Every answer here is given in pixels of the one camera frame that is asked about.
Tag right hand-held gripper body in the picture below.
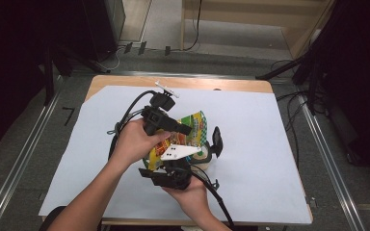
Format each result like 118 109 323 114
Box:
150 143 203 191

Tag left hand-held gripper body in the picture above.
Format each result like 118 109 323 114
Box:
141 80 180 137

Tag yellow green refill pouch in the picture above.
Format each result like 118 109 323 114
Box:
142 110 209 172

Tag clear jar with black lid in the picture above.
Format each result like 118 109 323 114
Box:
190 125 225 173

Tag person's right hand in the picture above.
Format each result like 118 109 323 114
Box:
162 174 212 217

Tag person's left hand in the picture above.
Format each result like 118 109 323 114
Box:
108 117 172 169

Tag wooden table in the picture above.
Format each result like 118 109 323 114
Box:
41 74 314 227

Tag white table sheet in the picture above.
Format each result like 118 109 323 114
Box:
38 85 313 225

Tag grey metal cabinet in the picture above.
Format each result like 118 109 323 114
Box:
105 0 126 42

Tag black stand leg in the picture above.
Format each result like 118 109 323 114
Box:
255 55 306 81

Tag light wooden shelf unit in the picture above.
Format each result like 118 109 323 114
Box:
179 0 337 61

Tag dark curtain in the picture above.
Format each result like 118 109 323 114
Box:
297 0 370 182
0 0 119 157

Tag left hand-held gripper black cable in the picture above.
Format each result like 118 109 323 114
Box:
107 90 159 162

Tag hand-held gripper black cable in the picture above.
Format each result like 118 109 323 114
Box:
107 90 159 162
189 164 236 231

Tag right hand-held gripper black cable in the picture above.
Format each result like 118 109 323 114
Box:
189 164 236 231

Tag metal cross rail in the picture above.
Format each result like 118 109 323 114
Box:
70 70 303 82

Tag white floor cable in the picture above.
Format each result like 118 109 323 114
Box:
102 47 122 72

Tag thin black hanging cable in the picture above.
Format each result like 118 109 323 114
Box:
184 0 204 52

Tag black floor cables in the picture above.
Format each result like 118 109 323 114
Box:
270 59 316 162

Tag long metal floor rail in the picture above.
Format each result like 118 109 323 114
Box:
0 90 64 231
297 92 366 231

